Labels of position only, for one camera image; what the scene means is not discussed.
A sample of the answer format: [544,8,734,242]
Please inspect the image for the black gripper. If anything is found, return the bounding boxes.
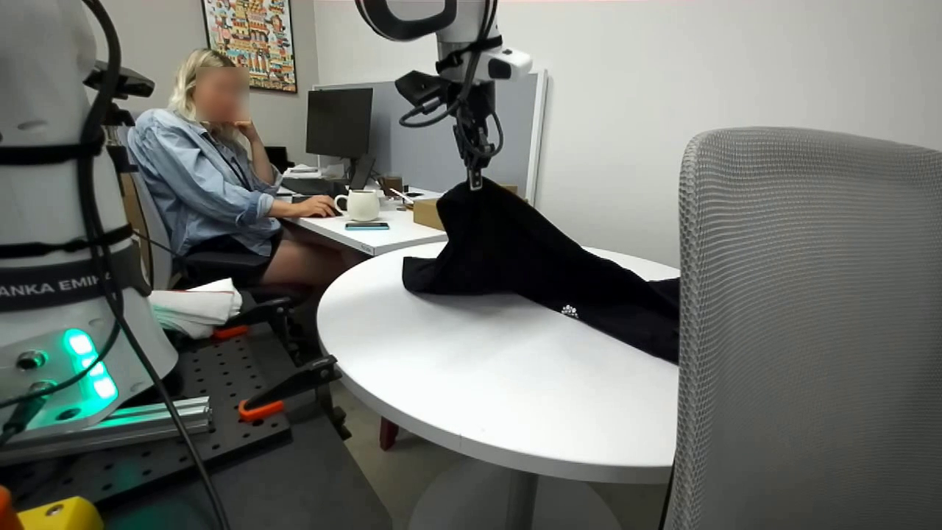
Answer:
[452,80,506,190]

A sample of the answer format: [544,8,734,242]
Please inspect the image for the black shirt white Mila print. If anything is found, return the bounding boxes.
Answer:
[402,177,683,364]

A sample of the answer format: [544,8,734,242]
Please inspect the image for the seated person blue shirt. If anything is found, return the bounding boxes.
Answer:
[123,42,347,298]

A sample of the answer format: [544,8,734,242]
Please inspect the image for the large plain cardboard box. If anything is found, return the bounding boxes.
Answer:
[409,195,452,233]

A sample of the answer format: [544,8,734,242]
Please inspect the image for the round white cup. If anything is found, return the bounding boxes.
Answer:
[334,186,388,223]

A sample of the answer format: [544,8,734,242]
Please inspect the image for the black computer monitor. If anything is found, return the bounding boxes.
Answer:
[305,86,377,159]

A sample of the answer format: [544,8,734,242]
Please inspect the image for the black orange bar clamp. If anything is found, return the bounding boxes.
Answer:
[235,354,341,426]
[209,290,306,343]

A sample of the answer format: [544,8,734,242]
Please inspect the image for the white crumpled cloth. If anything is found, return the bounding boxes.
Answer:
[144,273,244,340]

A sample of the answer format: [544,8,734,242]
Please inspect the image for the grey office chair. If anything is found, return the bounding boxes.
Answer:
[661,122,942,530]

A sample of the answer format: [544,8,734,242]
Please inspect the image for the yellow plastic object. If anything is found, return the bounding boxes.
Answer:
[15,495,107,530]

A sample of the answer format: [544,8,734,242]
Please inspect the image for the orange object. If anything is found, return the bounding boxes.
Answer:
[0,482,23,530]

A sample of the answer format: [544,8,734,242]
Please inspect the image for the colourful wall poster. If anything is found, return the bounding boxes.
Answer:
[201,0,300,96]

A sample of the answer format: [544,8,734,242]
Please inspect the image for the white table pedestal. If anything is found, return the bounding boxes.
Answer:
[408,464,631,530]

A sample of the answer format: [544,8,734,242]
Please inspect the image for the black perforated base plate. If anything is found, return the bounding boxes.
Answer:
[0,327,341,504]

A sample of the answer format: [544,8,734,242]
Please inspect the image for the black cable bundle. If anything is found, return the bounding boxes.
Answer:
[56,0,232,530]

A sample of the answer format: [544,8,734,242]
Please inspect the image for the aluminium rail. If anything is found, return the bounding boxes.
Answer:
[0,393,215,464]

